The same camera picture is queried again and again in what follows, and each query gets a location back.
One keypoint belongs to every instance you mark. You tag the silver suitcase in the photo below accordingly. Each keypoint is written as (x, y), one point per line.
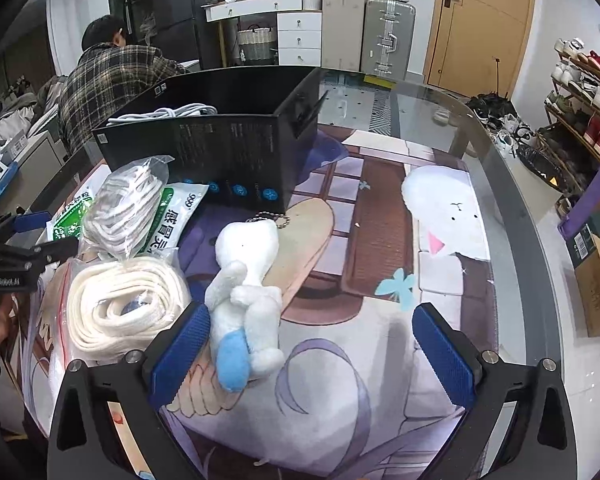
(387, 35)

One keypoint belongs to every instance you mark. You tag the white plush toy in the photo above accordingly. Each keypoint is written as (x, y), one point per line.
(245, 270)

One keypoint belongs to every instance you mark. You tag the wooden door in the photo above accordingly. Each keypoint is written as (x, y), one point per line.
(480, 20)

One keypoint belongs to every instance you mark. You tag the printed desk mat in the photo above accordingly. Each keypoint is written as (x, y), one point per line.
(380, 240)

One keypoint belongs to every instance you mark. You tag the black cardboard box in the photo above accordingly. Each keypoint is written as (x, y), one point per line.
(230, 150)

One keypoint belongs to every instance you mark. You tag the wicker basket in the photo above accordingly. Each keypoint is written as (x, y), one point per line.
(255, 45)

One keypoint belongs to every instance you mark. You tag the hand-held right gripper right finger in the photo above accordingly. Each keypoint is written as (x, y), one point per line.
(445, 355)

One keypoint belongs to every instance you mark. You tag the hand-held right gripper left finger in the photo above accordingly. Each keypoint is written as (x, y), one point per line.
(180, 355)

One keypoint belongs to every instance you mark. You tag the black fridge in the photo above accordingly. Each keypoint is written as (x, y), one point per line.
(180, 10)

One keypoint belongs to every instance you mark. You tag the pile of shoes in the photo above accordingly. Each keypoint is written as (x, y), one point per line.
(500, 120)

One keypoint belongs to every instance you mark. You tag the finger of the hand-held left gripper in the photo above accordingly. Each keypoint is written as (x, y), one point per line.
(55, 250)
(30, 221)

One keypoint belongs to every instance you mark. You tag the grey cabinet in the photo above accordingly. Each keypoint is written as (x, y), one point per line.
(37, 160)

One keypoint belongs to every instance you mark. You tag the green and white medicine packet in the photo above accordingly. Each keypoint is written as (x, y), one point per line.
(180, 210)

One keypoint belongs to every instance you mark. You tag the dark green box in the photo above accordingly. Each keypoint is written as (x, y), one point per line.
(582, 245)

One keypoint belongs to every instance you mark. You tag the white desk with drawers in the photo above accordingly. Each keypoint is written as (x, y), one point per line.
(300, 25)

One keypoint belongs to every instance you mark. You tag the brown glass-door cabinet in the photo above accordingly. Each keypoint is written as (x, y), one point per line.
(130, 0)

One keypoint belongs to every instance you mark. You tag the beige suitcase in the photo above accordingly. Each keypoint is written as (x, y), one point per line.
(342, 30)

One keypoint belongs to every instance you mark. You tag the wooden shoe rack with shoes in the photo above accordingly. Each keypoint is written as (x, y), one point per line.
(590, 100)

